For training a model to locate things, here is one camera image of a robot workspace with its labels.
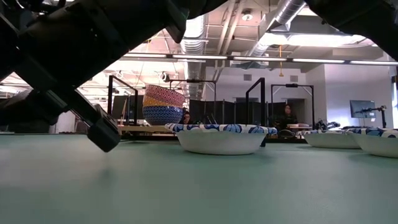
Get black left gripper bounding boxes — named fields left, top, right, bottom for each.
left=0, top=88, right=121, bottom=153

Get bowl with red wavy outside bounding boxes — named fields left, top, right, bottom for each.
left=144, top=84, right=187, bottom=108

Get blue white patterned paper bowl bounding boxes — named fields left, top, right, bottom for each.
left=348, top=127, right=398, bottom=159
left=164, top=123, right=278, bottom=156
left=300, top=128, right=361, bottom=149

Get person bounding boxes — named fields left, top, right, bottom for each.
left=178, top=107, right=192, bottom=125
left=273, top=104, right=301, bottom=131

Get green table mat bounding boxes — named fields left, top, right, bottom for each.
left=0, top=133, right=398, bottom=224

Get black partition panels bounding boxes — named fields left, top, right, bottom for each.
left=188, top=98, right=274, bottom=125

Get long ceiling light strip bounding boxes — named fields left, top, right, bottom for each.
left=119, top=52, right=398, bottom=66

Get black background rig frame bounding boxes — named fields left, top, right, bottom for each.
left=271, top=83, right=315, bottom=127
left=169, top=79, right=218, bottom=125

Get silver air duct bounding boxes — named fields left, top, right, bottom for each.
left=248, top=0, right=307, bottom=57
left=180, top=14, right=208, bottom=100

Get dark wall monitor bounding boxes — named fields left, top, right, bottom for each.
left=349, top=100, right=376, bottom=119

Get black camera boom stand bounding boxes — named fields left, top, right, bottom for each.
left=354, top=105, right=388, bottom=128

